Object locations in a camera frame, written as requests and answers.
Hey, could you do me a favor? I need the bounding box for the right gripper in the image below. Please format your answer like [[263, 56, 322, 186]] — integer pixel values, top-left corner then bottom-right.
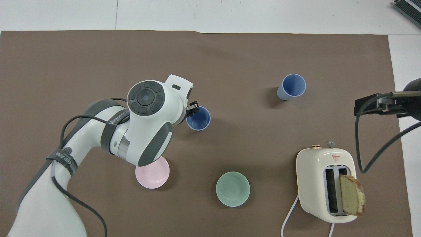
[[396, 78, 421, 121]]

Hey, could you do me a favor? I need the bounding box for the blue cup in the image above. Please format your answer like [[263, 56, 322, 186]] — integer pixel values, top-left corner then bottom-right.
[[186, 106, 211, 131], [277, 74, 307, 100]]

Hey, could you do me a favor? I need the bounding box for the pink bowl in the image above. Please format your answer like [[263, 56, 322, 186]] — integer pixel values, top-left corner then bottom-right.
[[135, 155, 170, 189]]

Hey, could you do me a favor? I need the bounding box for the green bowl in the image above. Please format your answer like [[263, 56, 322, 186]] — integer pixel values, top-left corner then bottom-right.
[[216, 171, 251, 207]]

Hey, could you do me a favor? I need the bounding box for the grey ribbed device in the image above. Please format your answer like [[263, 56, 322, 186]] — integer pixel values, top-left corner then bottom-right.
[[394, 0, 421, 20]]

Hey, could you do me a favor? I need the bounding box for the slice of bread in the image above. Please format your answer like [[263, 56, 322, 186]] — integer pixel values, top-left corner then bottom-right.
[[339, 174, 366, 217]]

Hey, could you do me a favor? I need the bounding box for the cream toaster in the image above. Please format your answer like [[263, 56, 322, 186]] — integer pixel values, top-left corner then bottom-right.
[[296, 141, 358, 224]]

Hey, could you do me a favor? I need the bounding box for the black cable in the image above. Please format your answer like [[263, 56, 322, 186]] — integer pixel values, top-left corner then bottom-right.
[[355, 92, 421, 173], [50, 97, 132, 237]]

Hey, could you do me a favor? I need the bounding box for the white toaster cable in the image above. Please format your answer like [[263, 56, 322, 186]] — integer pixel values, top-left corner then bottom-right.
[[281, 194, 336, 237]]

